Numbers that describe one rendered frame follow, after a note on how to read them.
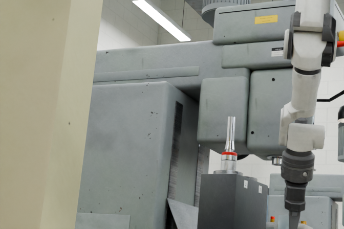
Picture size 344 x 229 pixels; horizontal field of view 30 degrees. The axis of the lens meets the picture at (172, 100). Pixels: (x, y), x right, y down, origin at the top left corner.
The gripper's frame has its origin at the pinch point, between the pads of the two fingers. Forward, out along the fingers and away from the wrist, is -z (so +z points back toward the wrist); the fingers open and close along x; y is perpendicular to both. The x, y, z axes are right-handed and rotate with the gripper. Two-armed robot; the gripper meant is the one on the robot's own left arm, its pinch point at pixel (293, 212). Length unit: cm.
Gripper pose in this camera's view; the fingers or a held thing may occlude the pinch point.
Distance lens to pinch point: 187.2
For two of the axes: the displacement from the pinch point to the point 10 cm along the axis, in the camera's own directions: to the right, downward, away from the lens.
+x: 1.6, -2.8, 9.5
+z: 0.3, -9.6, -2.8
